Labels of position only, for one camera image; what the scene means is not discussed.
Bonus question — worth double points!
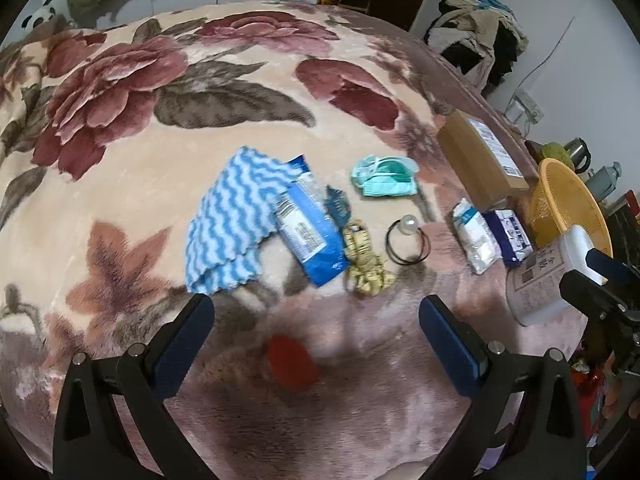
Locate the red packaging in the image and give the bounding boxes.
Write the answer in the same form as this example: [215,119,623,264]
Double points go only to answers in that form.
[570,355,607,441]

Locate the red round object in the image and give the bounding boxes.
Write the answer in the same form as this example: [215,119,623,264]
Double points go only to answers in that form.
[267,336,321,390]

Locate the green round object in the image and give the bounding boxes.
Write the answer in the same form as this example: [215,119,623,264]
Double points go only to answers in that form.
[540,142,576,171]

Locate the grey metal object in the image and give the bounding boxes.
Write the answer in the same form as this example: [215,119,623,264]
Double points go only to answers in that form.
[587,161,623,203]

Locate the white plastic tub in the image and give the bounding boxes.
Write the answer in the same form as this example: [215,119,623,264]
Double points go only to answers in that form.
[506,225,608,327]

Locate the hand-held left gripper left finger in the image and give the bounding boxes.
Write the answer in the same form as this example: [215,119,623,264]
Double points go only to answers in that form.
[52,292,216,480]

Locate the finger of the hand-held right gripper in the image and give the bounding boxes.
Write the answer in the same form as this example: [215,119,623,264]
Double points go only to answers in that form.
[585,247,640,291]
[559,270,640,326]

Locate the black hair tie with bead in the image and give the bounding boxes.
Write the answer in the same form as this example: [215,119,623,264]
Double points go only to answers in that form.
[386,214,426,262]

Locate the blue white tissue packet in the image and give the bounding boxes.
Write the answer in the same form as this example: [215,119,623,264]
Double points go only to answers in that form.
[482,208,536,268]

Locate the yellow plastic basket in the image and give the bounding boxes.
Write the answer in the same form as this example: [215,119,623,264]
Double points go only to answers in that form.
[522,158,613,261]

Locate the blue white wavy striped cloth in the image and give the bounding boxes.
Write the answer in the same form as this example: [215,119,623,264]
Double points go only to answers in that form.
[185,146,306,295]

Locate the panda plush toy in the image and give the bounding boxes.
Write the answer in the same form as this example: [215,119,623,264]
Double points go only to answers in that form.
[20,0,58,31]

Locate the blue wet wipes pack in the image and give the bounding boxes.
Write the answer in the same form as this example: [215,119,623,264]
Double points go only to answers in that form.
[274,155,351,288]

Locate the white power strip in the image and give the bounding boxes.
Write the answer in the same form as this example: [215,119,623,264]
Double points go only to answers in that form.
[505,89,543,123]

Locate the pile of clothes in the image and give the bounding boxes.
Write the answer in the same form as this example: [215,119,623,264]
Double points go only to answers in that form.
[424,0,530,96]

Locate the floral plush blanket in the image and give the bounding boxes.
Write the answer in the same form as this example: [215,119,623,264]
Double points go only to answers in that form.
[0,0,591,480]

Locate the small dark blue foil packet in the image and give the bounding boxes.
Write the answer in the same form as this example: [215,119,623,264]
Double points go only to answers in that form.
[322,185,351,231]

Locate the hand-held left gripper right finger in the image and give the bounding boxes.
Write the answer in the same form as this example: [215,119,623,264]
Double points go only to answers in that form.
[418,295,586,480]

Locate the brown cardboard box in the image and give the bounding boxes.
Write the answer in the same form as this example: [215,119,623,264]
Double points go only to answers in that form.
[437,110,531,211]

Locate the steel kettle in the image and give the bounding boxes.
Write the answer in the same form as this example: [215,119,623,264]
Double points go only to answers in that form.
[565,136,592,173]

